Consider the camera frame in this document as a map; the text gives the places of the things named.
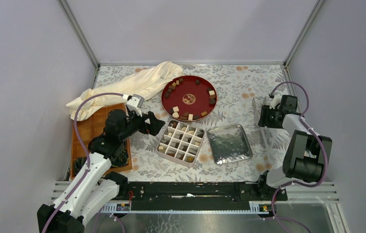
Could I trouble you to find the red round tray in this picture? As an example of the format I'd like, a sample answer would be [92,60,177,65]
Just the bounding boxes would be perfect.
[161,75,218,122]

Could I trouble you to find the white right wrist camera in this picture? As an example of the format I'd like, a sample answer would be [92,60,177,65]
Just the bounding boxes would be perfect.
[269,94,283,109]

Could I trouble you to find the silver metal tongs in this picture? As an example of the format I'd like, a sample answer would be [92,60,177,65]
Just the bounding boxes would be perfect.
[251,97,271,147]

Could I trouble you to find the floral table mat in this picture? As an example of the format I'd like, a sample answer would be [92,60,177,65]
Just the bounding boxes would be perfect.
[123,65,290,182]

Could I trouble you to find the pink tin with white dividers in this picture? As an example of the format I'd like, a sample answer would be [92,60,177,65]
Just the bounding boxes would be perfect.
[156,119,205,167]

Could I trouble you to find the silver tin lid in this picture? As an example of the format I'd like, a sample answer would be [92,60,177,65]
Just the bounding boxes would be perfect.
[207,124,253,166]

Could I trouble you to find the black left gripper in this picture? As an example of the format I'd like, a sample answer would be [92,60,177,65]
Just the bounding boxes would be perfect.
[119,109,166,142]

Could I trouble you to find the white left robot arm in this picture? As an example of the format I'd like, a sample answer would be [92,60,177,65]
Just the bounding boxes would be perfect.
[37,109,165,233]

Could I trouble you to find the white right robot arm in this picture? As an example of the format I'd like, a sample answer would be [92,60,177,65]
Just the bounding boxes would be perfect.
[254,94,333,200]

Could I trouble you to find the wooden compartment tray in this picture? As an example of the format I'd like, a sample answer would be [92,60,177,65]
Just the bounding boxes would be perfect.
[68,104,133,180]

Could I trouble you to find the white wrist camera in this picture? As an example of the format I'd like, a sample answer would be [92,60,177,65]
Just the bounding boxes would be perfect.
[122,94,145,117]
[269,94,283,109]

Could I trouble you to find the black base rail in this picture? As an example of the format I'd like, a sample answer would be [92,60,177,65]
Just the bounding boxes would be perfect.
[114,182,288,212]

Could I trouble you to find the cream cloth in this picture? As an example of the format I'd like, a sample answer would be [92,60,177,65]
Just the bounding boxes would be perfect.
[66,61,183,121]

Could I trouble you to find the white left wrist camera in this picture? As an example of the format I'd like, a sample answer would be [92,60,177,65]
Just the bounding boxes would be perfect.
[122,94,145,117]

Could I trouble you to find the black paper cup liners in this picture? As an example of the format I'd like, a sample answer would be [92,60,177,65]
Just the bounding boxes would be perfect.
[72,152,129,172]

